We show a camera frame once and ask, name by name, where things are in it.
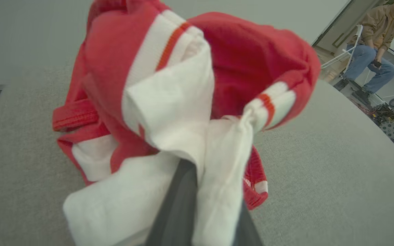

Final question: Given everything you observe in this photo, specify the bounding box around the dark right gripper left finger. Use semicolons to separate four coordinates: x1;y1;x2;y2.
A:
145;159;198;246

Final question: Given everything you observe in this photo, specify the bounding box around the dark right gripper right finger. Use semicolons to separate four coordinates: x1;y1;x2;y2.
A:
233;201;263;246

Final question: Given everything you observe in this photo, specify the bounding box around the red and white jersey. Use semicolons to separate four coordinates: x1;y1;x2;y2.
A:
52;0;322;246

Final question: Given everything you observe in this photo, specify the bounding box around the grey fabric sofa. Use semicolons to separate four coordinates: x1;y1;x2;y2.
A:
0;64;394;246

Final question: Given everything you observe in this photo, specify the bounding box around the person in tan jacket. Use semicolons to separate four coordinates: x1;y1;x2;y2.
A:
333;0;394;106

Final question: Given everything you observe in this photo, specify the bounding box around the white frame chair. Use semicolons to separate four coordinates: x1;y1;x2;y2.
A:
321;24;364;78

